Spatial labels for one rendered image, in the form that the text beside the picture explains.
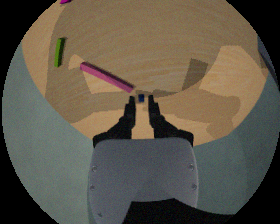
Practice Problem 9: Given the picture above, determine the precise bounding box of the pink rod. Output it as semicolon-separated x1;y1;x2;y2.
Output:
80;62;133;93

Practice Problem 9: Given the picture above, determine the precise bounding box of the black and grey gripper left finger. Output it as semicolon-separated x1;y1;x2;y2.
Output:
93;96;136;148

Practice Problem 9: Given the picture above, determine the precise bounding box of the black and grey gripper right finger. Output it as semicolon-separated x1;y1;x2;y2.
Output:
148;95;194;149

